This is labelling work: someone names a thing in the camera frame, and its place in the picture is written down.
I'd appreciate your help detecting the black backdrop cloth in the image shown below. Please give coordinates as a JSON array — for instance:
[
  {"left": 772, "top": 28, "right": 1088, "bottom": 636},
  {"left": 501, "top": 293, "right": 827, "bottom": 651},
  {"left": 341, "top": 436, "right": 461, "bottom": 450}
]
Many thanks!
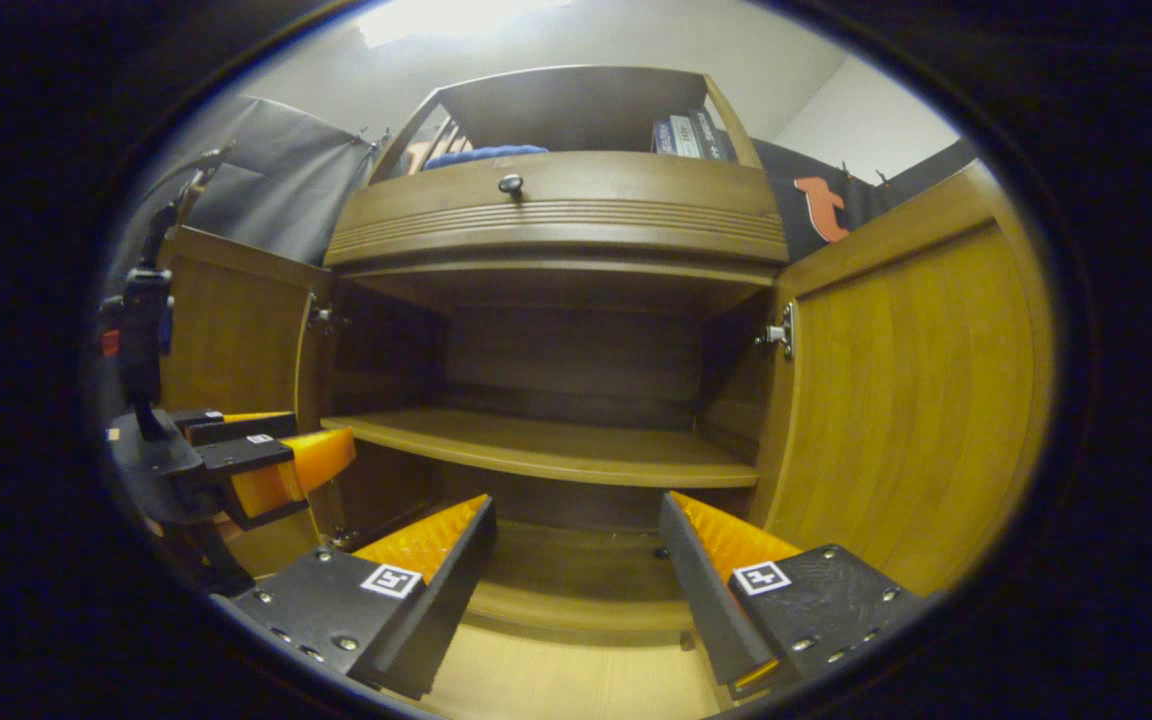
[{"left": 101, "top": 95, "right": 982, "bottom": 271}]

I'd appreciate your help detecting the blue folded towel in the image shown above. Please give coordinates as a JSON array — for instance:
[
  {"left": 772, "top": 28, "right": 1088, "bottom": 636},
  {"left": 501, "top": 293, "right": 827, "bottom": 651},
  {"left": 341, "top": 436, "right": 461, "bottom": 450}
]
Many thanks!
[{"left": 421, "top": 144, "right": 550, "bottom": 171}]

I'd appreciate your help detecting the wooden shoe cabinet door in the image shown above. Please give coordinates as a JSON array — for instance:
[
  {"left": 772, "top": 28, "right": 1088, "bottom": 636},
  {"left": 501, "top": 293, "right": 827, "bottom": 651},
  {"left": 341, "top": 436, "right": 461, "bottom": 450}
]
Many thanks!
[
  {"left": 158, "top": 226, "right": 339, "bottom": 579},
  {"left": 748, "top": 160, "right": 1057, "bottom": 599}
]

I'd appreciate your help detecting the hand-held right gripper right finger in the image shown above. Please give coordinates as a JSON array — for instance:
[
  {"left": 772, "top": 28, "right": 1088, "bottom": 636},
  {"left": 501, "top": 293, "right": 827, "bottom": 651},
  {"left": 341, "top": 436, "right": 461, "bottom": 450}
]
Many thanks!
[{"left": 656, "top": 490, "right": 929, "bottom": 703}]

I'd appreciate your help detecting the wooden inner cabinet shelf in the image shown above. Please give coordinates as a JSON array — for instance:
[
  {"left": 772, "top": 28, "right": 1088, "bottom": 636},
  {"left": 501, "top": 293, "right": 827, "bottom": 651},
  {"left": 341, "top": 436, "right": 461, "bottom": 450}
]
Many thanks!
[{"left": 321, "top": 407, "right": 762, "bottom": 489}]

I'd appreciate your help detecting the wooden double-door shoe cabinet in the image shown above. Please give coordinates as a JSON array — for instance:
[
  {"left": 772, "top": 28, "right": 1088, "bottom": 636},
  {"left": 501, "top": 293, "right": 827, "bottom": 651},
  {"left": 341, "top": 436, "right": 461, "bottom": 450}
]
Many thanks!
[{"left": 321, "top": 65, "right": 792, "bottom": 646}]

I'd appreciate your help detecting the wooden cabinet drawer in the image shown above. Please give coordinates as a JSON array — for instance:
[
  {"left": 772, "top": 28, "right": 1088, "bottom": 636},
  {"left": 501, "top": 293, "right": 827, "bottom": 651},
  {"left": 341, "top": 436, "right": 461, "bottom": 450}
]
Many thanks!
[{"left": 324, "top": 150, "right": 790, "bottom": 269}]

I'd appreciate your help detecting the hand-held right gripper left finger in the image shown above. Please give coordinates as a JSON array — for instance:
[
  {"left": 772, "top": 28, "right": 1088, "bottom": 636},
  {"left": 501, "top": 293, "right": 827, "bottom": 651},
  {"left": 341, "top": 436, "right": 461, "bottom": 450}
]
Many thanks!
[{"left": 209, "top": 493, "right": 499, "bottom": 703}]

